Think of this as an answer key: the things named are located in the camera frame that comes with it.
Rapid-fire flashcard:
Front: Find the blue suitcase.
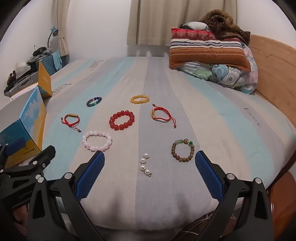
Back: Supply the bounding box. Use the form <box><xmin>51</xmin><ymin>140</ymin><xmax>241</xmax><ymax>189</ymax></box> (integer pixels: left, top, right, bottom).
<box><xmin>31</xmin><ymin>52</ymin><xmax>63</xmax><ymax>77</ymax></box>

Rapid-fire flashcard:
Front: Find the teal cloth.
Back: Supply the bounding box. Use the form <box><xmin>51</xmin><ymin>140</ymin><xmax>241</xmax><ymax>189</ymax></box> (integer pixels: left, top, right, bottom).
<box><xmin>52</xmin><ymin>51</ymin><xmax>63</xmax><ymax>70</ymax></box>

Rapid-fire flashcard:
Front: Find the brown blanket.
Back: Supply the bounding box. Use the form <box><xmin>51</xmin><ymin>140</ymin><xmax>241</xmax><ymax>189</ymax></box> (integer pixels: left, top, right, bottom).
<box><xmin>199</xmin><ymin>9</ymin><xmax>251</xmax><ymax>45</ymax></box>

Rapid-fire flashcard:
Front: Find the beige window curtain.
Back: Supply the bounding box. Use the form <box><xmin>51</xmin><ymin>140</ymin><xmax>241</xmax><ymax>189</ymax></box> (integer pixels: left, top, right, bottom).
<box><xmin>127</xmin><ymin>0</ymin><xmax>240</xmax><ymax>47</ymax></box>

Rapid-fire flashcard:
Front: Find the yellow bead bracelet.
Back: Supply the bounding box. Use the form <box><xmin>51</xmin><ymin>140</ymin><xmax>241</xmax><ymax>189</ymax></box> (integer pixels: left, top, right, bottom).
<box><xmin>131</xmin><ymin>94</ymin><xmax>150</xmax><ymax>105</ymax></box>

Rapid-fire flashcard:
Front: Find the red bead bracelet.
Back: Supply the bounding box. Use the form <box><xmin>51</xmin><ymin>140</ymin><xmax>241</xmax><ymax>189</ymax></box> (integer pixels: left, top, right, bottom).
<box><xmin>109</xmin><ymin>110</ymin><xmax>135</xmax><ymax>131</ymax></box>

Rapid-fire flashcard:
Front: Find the beige tied curtain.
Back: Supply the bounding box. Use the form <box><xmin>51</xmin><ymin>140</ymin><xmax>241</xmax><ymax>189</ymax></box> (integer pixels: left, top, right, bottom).
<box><xmin>52</xmin><ymin>0</ymin><xmax>70</xmax><ymax>57</ymax></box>

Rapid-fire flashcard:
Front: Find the blue desk lamp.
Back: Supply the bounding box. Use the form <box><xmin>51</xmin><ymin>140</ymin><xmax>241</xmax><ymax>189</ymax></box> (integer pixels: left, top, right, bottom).
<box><xmin>47</xmin><ymin>27</ymin><xmax>59</xmax><ymax>48</ymax></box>

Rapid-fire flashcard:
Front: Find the multicolour bead bracelet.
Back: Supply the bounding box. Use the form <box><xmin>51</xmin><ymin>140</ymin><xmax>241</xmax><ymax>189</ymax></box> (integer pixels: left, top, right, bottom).
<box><xmin>86</xmin><ymin>96</ymin><xmax>102</xmax><ymax>107</ymax></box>

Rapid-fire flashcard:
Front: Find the silver radio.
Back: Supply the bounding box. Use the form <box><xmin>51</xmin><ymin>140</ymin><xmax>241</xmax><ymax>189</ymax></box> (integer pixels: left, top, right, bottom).
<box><xmin>3</xmin><ymin>71</ymin><xmax>40</xmax><ymax>96</ymax></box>

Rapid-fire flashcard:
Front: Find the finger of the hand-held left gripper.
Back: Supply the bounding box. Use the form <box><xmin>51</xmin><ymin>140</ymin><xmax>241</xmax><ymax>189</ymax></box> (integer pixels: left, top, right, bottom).
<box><xmin>0</xmin><ymin>137</ymin><xmax>26</xmax><ymax>172</ymax></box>
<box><xmin>5</xmin><ymin>146</ymin><xmax>56</xmax><ymax>183</ymax></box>

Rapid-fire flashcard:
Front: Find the grey white cushion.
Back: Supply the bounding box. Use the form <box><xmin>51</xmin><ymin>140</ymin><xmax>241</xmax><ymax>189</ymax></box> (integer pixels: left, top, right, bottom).
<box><xmin>181</xmin><ymin>22</ymin><xmax>208</xmax><ymax>31</ymax></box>

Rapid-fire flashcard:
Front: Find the white pearl ornament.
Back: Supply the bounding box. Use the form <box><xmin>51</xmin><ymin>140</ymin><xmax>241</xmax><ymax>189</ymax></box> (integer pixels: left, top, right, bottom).
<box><xmin>140</xmin><ymin>153</ymin><xmax>152</xmax><ymax>178</ymax></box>

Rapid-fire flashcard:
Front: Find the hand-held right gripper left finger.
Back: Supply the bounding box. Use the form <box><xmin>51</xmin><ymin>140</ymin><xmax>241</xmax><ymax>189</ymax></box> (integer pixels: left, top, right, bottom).
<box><xmin>26</xmin><ymin>150</ymin><xmax>105</xmax><ymax>241</ymax></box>

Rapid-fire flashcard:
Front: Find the brown wooden bead bracelet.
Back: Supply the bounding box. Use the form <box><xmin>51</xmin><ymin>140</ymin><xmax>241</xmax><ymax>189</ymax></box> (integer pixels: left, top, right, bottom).
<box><xmin>171</xmin><ymin>138</ymin><xmax>195</xmax><ymax>163</ymax></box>

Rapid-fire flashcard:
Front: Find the black bag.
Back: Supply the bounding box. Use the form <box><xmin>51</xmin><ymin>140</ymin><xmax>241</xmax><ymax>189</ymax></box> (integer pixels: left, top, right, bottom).
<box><xmin>32</xmin><ymin>46</ymin><xmax>50</xmax><ymax>57</ymax></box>

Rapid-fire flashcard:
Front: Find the blue and yellow cardboard box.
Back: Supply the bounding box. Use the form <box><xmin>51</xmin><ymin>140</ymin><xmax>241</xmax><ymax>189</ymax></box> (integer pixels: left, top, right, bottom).
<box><xmin>0</xmin><ymin>61</ymin><xmax>53</xmax><ymax>168</ymax></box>

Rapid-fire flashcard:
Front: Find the pink bead bracelet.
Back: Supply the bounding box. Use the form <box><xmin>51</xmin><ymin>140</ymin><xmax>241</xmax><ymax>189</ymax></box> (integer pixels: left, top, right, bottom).
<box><xmin>83</xmin><ymin>130</ymin><xmax>113</xmax><ymax>152</ymax></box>

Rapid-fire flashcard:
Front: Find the striped red brown pillow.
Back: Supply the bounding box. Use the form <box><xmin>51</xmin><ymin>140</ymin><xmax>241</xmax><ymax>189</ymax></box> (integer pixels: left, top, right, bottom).
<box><xmin>169</xmin><ymin>27</ymin><xmax>251</xmax><ymax>71</ymax></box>

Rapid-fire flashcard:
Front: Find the striped bed mattress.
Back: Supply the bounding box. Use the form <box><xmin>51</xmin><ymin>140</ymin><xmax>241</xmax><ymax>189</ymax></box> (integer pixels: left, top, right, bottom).
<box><xmin>43</xmin><ymin>56</ymin><xmax>296</xmax><ymax>232</ymax></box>

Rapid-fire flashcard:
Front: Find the white cloth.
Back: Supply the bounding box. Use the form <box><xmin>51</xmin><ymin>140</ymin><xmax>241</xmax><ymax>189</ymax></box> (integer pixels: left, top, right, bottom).
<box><xmin>15</xmin><ymin>61</ymin><xmax>28</xmax><ymax>72</ymax></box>

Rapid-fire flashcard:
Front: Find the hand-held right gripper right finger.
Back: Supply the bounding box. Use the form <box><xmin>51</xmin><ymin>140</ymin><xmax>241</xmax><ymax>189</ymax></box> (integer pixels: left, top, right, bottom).
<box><xmin>195</xmin><ymin>151</ymin><xmax>274</xmax><ymax>241</ymax></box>

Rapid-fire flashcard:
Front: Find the floral quilt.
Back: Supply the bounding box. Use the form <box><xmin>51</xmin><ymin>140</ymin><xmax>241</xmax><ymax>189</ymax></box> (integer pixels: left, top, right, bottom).
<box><xmin>179</xmin><ymin>45</ymin><xmax>258</xmax><ymax>94</ymax></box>

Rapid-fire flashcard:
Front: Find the red cord bracelet gold tube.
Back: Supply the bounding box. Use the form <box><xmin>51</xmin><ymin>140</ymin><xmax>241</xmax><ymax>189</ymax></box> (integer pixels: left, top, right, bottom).
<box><xmin>61</xmin><ymin>113</ymin><xmax>82</xmax><ymax>132</ymax></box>
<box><xmin>151</xmin><ymin>107</ymin><xmax>177</xmax><ymax>128</ymax></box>

